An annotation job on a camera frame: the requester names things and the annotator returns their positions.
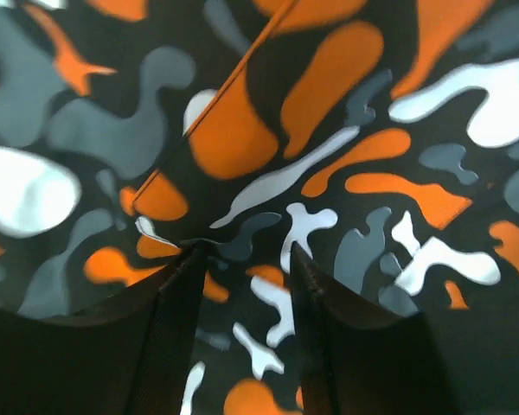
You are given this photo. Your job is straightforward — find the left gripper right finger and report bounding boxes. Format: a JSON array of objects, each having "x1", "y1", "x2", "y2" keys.
[{"x1": 290, "y1": 243, "x2": 454, "y2": 414}]

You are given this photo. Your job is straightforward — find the orange camouflage shorts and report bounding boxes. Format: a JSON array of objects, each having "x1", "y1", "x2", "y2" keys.
[{"x1": 0, "y1": 1, "x2": 519, "y2": 414}]

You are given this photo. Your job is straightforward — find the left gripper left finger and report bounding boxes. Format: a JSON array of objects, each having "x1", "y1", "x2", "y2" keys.
[{"x1": 0, "y1": 245, "x2": 206, "y2": 414}]

